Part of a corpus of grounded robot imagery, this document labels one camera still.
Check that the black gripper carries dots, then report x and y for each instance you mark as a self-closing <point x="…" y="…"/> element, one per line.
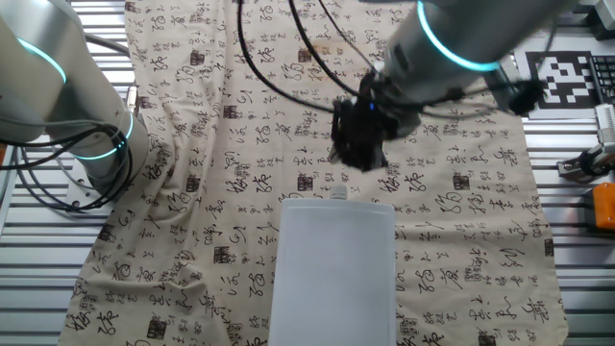
<point x="370" y="120"/>

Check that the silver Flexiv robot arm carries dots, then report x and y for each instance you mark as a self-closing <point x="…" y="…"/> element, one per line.
<point x="471" y="33"/>

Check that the white drawer cabinet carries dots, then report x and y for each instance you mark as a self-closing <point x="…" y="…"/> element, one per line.
<point x="334" y="269"/>

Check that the beige calligraphy print cloth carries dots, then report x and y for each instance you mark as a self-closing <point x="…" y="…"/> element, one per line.
<point x="202" y="192"/>

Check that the black white fiducial marker board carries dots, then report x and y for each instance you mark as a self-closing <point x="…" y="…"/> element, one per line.
<point x="572" y="81"/>

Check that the white ribbed device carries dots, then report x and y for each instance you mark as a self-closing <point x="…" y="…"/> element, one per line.
<point x="606" y="122"/>

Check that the orange plastic object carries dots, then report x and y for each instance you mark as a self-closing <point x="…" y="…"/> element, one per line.
<point x="605" y="206"/>

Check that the black keyboard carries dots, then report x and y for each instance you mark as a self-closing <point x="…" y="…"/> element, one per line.
<point x="604" y="77"/>

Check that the grey equipment box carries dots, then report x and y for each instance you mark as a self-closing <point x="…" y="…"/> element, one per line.
<point x="600" y="19"/>

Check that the small metal bracket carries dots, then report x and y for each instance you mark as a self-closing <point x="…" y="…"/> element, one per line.
<point x="132" y="101"/>

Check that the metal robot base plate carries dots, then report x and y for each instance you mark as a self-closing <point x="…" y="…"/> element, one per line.
<point x="79" y="199"/>

